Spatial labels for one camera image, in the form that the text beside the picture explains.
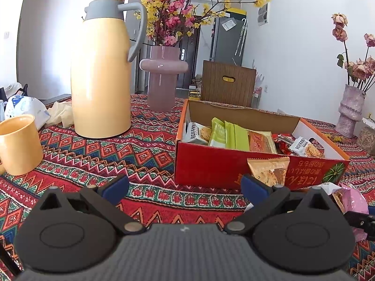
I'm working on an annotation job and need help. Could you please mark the long orange snack packet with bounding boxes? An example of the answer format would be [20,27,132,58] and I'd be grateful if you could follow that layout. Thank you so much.
[248,131,278,154]

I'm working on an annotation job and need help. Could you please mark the red cardboard box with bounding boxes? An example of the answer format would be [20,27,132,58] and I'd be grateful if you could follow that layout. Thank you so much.
[175,99,350,192]

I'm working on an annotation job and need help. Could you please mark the orange cookie snack packet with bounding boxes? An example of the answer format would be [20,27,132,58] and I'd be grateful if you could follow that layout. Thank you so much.
[247,157,290,187]

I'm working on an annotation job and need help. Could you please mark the grey refrigerator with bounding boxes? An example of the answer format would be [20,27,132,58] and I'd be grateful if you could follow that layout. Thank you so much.
[209,16,248,68]

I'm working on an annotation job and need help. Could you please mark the dried pink roses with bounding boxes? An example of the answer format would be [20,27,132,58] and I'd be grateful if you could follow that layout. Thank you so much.
[332,13,375,94]

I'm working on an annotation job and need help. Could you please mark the yellow box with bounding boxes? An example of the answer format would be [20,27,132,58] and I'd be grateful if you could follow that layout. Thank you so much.
[224,8,247,18]

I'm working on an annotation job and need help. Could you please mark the pink snack packet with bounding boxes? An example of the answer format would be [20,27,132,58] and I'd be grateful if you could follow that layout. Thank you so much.
[337,185,370,240]

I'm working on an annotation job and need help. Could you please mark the yellow ceramic mug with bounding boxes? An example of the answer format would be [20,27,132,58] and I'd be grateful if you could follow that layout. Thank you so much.
[0,115,44,176]

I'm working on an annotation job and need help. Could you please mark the white folded umbrella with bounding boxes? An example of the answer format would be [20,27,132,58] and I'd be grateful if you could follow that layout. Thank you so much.
[234,18,247,57]

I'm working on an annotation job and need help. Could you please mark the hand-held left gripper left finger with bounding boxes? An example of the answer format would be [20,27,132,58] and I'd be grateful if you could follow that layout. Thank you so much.
[38,175,145,235]

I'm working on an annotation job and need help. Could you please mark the textured lilac vase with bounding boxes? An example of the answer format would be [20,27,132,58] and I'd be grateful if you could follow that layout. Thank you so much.
[335,84,367,139]

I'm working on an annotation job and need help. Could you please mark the pink glass vase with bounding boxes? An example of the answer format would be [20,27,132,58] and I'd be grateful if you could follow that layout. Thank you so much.
[140,46,188,112]

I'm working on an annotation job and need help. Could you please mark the white wall panel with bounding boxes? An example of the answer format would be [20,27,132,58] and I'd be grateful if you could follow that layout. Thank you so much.
[257,2,269,25]

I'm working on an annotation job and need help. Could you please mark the pink and yellow blossom branches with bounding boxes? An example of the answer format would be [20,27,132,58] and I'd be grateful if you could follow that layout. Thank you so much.
[129,0,271,47]

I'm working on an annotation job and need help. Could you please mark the dark flat board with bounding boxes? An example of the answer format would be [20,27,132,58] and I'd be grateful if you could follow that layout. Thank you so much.
[39,94,72,106]

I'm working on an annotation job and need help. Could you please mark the colourful patterned tablecloth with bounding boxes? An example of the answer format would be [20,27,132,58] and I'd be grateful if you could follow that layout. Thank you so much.
[0,94,375,281]

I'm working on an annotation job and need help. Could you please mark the brown woven basket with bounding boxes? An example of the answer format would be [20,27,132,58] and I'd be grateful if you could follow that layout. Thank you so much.
[357,126,375,153]

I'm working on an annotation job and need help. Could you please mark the red wrapped candies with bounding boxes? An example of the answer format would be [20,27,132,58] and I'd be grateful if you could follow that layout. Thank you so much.
[277,135,296,155]

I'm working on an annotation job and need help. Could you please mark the yellow thermos jug grey handle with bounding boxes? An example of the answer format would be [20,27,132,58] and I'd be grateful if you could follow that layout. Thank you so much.
[70,0,148,139]

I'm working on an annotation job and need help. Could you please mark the beige crumpled cloth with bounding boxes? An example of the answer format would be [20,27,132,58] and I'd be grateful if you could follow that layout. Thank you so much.
[47,101,75,128]

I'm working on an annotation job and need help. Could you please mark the dark wooden door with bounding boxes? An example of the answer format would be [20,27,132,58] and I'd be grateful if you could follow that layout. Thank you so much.
[176,16,201,90]

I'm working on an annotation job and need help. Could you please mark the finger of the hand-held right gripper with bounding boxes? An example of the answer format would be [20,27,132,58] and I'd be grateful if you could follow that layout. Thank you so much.
[346,211,375,232]

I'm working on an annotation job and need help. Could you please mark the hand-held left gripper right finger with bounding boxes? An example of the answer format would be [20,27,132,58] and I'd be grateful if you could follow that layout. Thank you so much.
[223,174,333,235]

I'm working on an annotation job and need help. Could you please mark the white and blue plastic bag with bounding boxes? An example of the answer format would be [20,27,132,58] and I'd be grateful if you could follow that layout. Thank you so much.
[4,95,51,131]

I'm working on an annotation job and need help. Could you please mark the green snack packet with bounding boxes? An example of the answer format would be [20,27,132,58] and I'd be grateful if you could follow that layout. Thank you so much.
[233,124,250,151]
[209,118,227,148]
[224,121,236,150]

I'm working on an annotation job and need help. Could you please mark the brown wooden chair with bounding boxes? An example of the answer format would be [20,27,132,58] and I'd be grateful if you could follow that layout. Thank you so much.
[201,60,257,109]

